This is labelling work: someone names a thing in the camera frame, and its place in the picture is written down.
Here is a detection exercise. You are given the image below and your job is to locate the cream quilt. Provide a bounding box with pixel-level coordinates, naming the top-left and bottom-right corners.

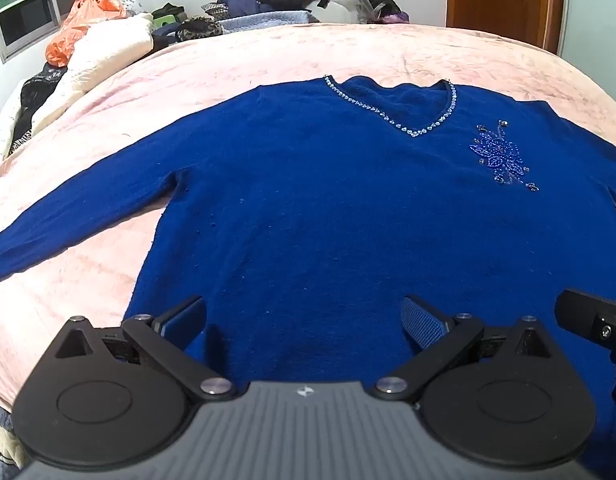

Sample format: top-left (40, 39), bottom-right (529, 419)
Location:
top-left (0, 10), bottom-right (156, 161)

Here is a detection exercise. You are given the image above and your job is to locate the window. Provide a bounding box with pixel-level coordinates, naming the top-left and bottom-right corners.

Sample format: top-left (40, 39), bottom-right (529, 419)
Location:
top-left (0, 0), bottom-right (109, 63)

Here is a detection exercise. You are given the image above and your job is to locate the leopard print cloth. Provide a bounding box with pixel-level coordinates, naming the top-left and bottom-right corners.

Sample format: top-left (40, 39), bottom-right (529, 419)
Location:
top-left (175, 16), bottom-right (224, 43)

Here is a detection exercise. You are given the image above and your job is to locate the black patterned cloth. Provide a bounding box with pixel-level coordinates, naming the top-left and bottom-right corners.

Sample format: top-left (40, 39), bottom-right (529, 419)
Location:
top-left (10, 62), bottom-right (69, 146)

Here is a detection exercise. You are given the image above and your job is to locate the orange plastic bag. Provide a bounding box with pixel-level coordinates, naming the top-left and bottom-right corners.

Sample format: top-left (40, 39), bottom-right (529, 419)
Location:
top-left (45, 0), bottom-right (126, 68)

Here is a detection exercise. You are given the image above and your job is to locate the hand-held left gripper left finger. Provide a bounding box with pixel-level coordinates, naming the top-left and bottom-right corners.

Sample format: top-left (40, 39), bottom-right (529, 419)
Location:
top-left (53, 296), bottom-right (236, 401)

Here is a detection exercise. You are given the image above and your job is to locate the clear plastic bag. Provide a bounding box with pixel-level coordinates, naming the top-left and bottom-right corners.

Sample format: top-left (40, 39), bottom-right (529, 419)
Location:
top-left (318, 0), bottom-right (376, 23)

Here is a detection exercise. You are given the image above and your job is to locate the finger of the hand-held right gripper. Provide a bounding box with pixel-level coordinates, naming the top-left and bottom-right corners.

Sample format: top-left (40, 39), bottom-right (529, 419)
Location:
top-left (555, 287), bottom-right (616, 348)

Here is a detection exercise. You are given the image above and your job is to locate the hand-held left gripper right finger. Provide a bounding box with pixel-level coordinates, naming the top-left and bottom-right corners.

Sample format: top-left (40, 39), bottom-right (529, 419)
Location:
top-left (370, 296), bottom-right (559, 401)

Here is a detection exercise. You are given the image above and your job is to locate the light blue towel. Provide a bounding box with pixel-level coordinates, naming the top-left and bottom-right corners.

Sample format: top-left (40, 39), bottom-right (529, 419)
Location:
top-left (220, 10), bottom-right (321, 36)

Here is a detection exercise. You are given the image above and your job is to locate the green box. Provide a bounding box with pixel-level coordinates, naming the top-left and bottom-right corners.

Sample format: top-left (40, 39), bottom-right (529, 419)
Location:
top-left (153, 4), bottom-right (189, 31)

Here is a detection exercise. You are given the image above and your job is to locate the blue beaded sweater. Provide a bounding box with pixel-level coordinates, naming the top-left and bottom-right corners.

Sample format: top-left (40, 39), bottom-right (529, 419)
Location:
top-left (0, 75), bottom-right (616, 461)

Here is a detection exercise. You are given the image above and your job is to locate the pink blanket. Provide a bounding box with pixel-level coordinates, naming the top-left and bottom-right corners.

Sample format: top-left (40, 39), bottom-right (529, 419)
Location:
top-left (0, 22), bottom-right (616, 461)

